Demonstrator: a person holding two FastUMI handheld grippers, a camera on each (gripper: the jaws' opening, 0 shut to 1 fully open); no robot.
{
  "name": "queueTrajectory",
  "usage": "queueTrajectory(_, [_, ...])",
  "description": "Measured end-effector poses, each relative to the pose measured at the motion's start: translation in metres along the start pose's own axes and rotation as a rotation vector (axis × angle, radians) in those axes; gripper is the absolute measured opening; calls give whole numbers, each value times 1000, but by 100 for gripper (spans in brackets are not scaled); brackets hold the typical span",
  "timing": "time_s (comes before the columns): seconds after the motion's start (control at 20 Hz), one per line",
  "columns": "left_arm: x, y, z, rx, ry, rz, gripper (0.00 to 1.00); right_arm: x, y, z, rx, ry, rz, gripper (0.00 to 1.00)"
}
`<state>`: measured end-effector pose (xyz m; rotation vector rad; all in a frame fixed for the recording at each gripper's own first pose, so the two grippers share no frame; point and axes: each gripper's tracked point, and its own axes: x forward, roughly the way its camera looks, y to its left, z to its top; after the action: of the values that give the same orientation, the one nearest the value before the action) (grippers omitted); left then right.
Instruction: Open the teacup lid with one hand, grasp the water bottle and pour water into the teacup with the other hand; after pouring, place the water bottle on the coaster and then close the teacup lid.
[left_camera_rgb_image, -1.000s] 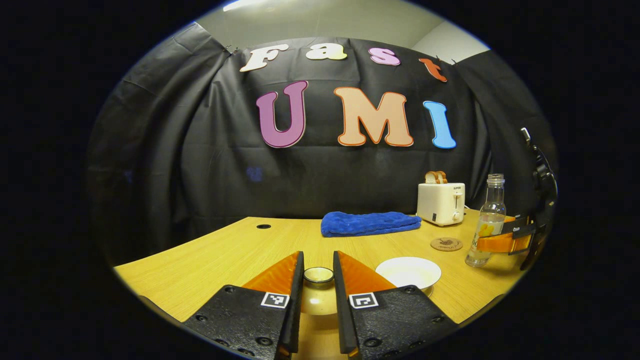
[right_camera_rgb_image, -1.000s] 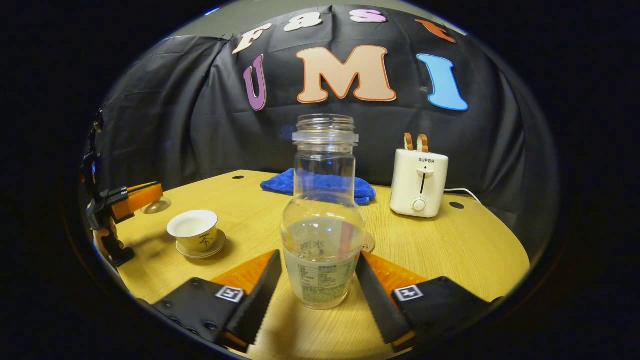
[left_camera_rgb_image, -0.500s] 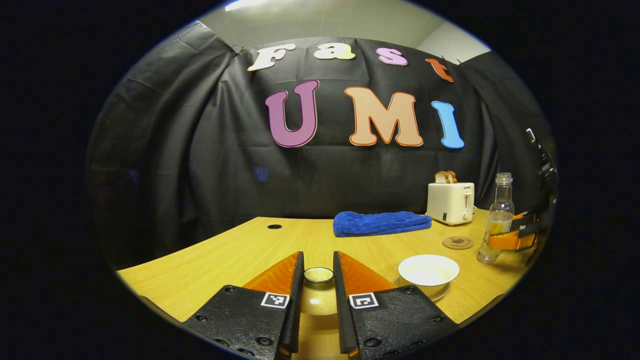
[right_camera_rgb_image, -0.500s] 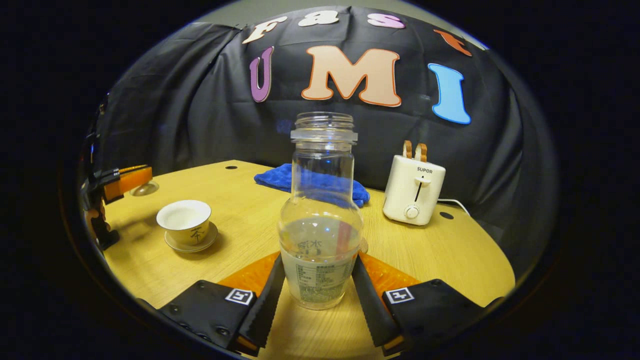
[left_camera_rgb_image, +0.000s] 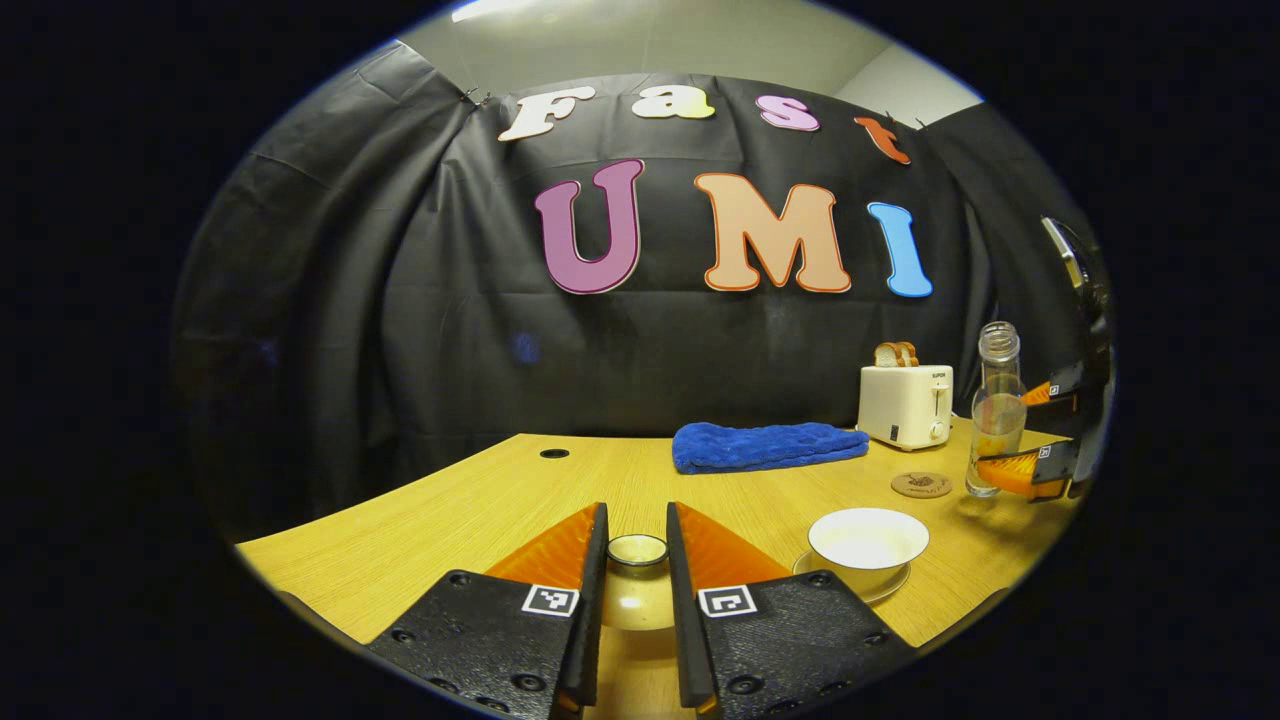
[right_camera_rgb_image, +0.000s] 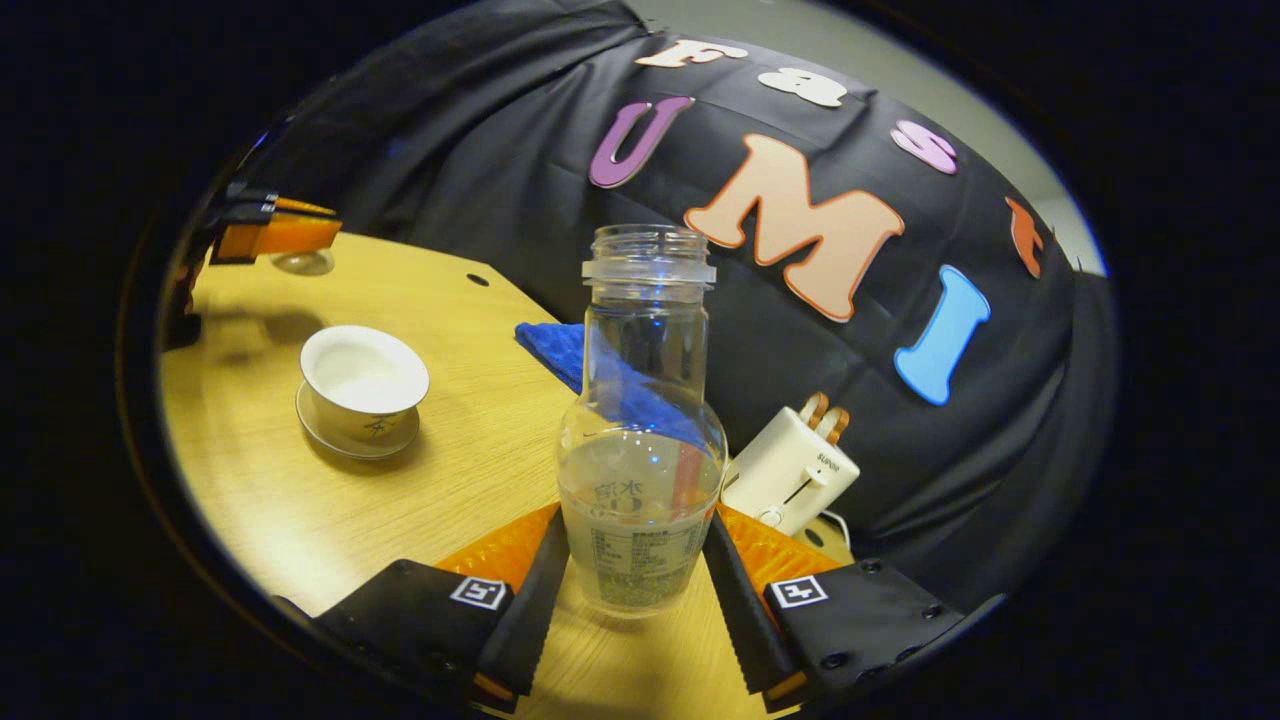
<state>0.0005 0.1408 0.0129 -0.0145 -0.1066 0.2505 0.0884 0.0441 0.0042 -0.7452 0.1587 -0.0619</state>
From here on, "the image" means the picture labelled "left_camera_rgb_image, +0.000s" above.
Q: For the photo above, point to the yellow saucer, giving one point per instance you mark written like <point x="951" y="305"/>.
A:
<point x="805" y="568"/>

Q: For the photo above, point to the clear plastic water bottle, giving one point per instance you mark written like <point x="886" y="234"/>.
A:
<point x="997" y="420"/>

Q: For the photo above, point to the black backdrop cloth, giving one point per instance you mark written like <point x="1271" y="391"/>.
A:
<point x="560" y="350"/>

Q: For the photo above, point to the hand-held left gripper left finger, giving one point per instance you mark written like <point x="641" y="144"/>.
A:
<point x="595" y="600"/>

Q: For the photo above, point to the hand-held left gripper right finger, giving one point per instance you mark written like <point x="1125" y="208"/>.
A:
<point x="682" y="610"/>

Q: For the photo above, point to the blue folded towel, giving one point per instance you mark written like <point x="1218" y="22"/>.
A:
<point x="765" y="447"/>

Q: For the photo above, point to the yellow white teacup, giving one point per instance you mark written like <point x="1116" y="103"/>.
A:
<point x="868" y="545"/>

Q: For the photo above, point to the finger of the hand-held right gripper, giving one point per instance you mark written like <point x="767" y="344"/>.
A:
<point x="1060" y="390"/>
<point x="1040" y="470"/>

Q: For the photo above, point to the round brown coaster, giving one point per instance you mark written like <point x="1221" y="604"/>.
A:
<point x="921" y="485"/>

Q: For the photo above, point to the white toaster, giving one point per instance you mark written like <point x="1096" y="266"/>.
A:
<point x="900" y="405"/>

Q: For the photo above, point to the yellow teacup lid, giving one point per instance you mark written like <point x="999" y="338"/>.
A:
<point x="637" y="590"/>

